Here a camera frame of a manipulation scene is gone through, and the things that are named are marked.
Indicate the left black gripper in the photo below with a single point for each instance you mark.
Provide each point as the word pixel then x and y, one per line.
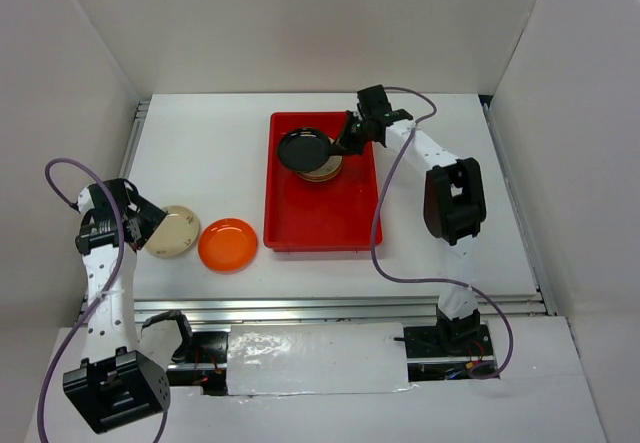
pixel 148 215

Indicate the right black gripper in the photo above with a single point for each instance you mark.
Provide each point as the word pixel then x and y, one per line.
pixel 344 144

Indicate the black plate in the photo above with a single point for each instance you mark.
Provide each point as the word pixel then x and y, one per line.
pixel 304 150

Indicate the yellow patterned plate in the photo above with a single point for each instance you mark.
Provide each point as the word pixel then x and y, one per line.
pixel 317 179

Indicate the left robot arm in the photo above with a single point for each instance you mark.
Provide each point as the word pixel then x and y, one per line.
pixel 122 377

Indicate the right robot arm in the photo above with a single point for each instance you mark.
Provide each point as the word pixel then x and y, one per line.
pixel 454 209

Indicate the red plastic bin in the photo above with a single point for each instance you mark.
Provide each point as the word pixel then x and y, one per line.
pixel 328 216

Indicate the beige plate with characters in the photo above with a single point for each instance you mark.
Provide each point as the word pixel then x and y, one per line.
pixel 176 234

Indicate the orange plate left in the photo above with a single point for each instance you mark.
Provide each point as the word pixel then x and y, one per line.
pixel 227 245

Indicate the white front cover panel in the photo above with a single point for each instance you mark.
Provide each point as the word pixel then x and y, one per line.
pixel 316 359

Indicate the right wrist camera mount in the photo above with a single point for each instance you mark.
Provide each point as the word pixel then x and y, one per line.
pixel 373 101

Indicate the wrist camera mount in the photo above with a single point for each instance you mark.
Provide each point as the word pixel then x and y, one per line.
pixel 95 201
pixel 373 101

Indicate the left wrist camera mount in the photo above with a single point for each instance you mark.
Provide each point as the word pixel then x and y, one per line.
pixel 95 201

